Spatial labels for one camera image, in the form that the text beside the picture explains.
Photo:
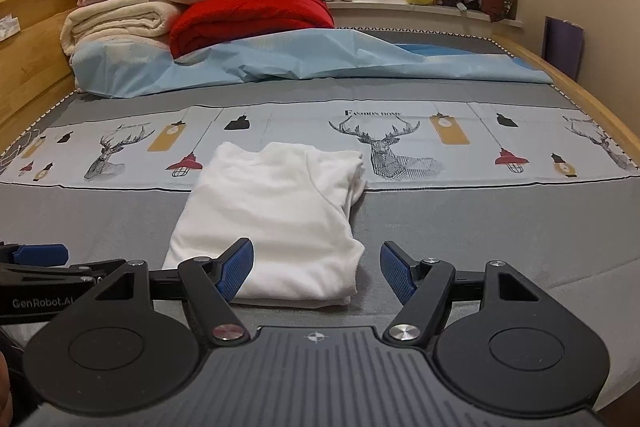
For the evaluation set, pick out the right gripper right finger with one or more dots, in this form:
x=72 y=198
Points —
x=423 y=290

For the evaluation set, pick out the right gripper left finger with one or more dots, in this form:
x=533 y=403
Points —
x=210 y=284

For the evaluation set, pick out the white garment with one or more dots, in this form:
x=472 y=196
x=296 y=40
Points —
x=293 y=202

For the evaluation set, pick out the left hand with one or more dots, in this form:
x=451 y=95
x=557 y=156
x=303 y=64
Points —
x=6 y=405

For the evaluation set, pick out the grey patterned bed cover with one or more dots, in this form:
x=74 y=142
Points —
x=459 y=170

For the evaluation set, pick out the light blue quilt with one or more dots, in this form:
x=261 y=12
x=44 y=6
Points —
x=128 y=68

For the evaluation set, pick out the red pillow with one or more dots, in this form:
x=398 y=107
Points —
x=210 y=22

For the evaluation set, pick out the cream folded blanket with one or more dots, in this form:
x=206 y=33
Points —
x=149 y=19

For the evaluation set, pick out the wooden bed frame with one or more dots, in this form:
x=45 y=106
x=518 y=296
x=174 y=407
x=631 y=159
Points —
x=36 y=77

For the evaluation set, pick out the purple box by wall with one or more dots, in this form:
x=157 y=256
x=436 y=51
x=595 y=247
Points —
x=563 y=46

